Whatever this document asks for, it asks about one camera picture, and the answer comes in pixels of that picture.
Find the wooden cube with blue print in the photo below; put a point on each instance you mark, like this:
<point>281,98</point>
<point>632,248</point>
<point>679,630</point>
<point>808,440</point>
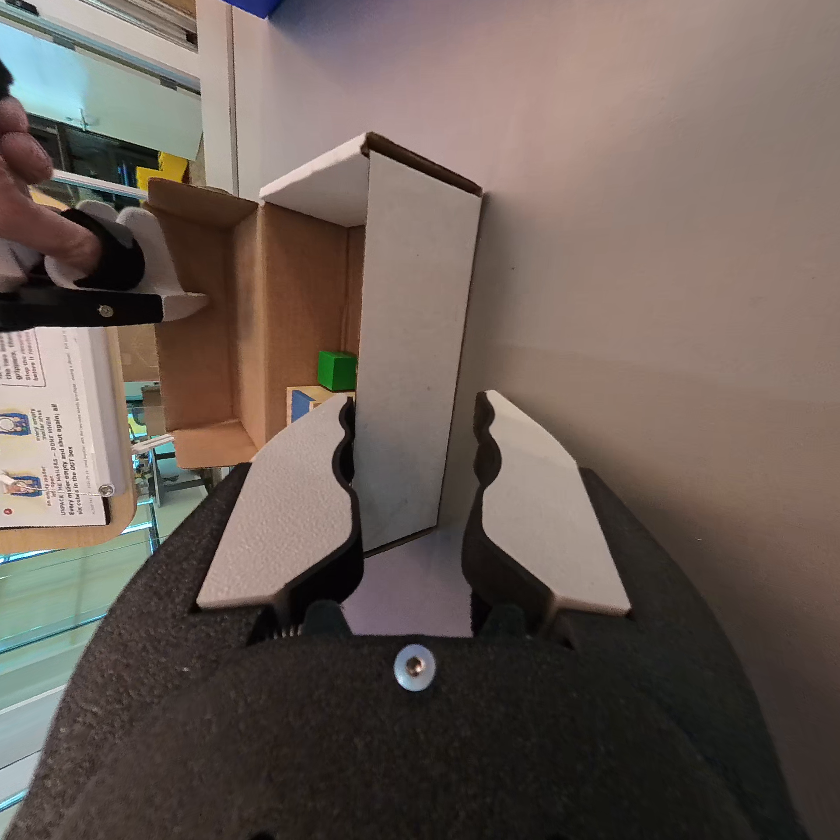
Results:
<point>315,401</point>

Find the yellow plastic bin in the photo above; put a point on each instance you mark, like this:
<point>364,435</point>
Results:
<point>161,170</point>

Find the blue plastic bin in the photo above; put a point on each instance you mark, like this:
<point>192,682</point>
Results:
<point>253,6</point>

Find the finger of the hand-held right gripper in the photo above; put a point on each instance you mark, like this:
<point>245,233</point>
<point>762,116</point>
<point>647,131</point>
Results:
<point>164,262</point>

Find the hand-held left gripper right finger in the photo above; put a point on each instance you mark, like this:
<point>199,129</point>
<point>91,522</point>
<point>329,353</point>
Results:
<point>544,525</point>

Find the printed instruction sheet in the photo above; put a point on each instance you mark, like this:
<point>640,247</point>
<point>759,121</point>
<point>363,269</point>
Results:
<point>46,426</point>

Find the white cardboard mailer box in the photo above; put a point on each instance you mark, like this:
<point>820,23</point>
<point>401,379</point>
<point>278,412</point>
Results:
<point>407,328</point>

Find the green wooden cube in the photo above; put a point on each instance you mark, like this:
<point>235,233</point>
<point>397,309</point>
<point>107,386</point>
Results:
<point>336,369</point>

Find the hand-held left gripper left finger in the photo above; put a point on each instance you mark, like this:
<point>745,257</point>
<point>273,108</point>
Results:
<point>282,525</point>

